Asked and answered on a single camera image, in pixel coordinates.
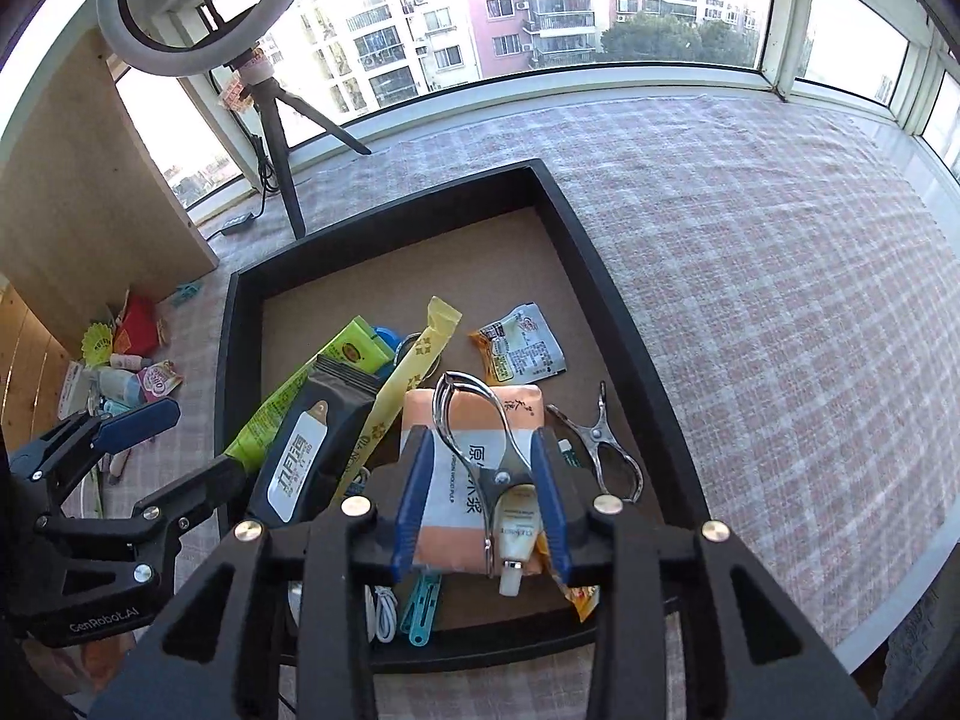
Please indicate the blue clothespin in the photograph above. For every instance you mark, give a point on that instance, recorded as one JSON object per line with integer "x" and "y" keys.
{"x": 420, "y": 609}

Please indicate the yellow chopsticks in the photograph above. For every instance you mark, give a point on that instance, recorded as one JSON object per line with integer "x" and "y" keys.
{"x": 409, "y": 372}

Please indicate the large wooden board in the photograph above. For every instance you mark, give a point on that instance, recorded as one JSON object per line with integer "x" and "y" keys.
{"x": 86, "y": 215}

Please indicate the orange snack packet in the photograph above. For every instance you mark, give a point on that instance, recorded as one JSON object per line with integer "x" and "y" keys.
{"x": 583, "y": 599}

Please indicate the small pink bottle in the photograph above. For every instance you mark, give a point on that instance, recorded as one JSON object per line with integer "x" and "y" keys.
{"x": 130, "y": 363}

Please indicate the red packet pouch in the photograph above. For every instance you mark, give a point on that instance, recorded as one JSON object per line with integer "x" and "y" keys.
{"x": 136, "y": 328}

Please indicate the white floral cardboard box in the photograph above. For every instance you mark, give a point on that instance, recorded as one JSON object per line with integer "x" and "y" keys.
{"x": 75, "y": 391}

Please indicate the teal clothespin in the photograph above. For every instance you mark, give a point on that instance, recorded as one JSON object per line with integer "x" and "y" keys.
{"x": 185, "y": 293}

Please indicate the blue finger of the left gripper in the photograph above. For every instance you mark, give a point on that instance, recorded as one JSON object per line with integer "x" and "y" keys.
{"x": 123, "y": 432}

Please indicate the black tripod stand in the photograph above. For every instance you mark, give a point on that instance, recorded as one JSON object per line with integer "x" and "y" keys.
{"x": 273, "y": 150}

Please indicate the yellow shuttlecock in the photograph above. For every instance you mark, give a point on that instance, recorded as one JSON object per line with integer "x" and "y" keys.
{"x": 97, "y": 344}

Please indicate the blue round tape measure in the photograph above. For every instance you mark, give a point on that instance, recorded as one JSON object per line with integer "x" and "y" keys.
{"x": 391, "y": 338}

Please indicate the black wet wipes pack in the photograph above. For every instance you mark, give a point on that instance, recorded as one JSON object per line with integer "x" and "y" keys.
{"x": 310, "y": 453}

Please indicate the metal keys carabiner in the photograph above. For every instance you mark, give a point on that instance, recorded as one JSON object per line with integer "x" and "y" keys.
{"x": 599, "y": 439}

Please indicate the black usb hub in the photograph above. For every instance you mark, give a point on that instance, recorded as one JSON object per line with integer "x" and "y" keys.
{"x": 238, "y": 224}

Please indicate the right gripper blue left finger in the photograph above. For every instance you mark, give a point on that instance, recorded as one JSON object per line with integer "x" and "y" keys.
{"x": 416, "y": 464}

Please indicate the slatted pine wood panel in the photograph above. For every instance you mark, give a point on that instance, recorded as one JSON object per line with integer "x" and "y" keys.
{"x": 33, "y": 365}

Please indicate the small white cream tube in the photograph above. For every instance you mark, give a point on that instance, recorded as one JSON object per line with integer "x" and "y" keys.
{"x": 517, "y": 524}

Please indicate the coffee mate sachet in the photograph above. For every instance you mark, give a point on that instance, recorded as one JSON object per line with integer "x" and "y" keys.
{"x": 160, "y": 380}
{"x": 519, "y": 349}

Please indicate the orange white tissue pack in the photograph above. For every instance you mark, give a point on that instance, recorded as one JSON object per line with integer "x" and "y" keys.
{"x": 451, "y": 534}

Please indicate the person's left hand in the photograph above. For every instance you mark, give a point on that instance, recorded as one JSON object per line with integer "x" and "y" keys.
{"x": 79, "y": 668}

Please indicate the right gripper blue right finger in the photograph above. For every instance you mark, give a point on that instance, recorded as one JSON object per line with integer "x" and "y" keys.
{"x": 551, "y": 480}

